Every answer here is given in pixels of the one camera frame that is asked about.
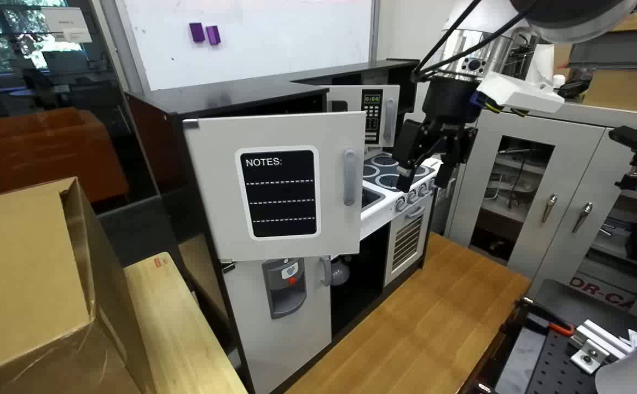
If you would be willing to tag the black white toy kitchen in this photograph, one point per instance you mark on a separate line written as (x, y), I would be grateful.
(208, 100)

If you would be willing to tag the gray glass cabinet door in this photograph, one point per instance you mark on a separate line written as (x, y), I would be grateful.
(588, 176)
(484, 219)

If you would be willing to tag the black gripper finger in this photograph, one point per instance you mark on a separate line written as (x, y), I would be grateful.
(449, 165)
(408, 144)

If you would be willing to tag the flat brown cardboard box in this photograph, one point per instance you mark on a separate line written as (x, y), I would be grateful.
(624, 90)

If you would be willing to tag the white dispenser fridge door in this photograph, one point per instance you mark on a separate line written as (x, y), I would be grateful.
(275, 343)

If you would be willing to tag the orange black clamp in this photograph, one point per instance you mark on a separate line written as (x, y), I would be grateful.
(554, 324)

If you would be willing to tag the toy stove top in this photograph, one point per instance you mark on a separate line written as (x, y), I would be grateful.
(384, 177)

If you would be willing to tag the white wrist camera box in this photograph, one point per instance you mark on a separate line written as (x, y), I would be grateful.
(516, 90)

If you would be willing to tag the glass window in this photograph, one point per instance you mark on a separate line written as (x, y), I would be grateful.
(11, 45)

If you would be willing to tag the gray metal cabinet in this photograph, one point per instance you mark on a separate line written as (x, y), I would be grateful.
(588, 120)

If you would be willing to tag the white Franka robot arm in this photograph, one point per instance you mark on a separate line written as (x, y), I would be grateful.
(571, 14)

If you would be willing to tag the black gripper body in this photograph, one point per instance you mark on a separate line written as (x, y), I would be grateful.
(449, 101)

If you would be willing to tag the white toy oven door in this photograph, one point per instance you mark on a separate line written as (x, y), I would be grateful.
(405, 244)

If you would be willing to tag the white toy microwave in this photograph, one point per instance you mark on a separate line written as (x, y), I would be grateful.
(347, 100)

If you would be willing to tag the brown wooden furniture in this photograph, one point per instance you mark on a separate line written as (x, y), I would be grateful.
(33, 154)

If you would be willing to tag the large whiteboard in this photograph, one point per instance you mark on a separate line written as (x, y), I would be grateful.
(281, 36)

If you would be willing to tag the dark gray storage bin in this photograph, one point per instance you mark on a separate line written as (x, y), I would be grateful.
(616, 49)

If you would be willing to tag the gray toy stove knob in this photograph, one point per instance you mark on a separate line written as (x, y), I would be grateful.
(404, 204)
(422, 192)
(412, 197)

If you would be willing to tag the black perforated breadboard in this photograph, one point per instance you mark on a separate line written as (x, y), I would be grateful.
(549, 364)

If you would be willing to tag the purple magnet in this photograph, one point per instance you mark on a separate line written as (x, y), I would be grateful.
(197, 32)
(212, 36)

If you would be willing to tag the large brown cardboard box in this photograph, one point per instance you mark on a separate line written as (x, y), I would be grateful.
(18, 277)

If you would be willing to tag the aluminium angle bracket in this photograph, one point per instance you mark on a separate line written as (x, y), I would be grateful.
(596, 346)

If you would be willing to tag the white notes cabinet door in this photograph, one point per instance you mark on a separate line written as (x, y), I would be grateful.
(214, 188)

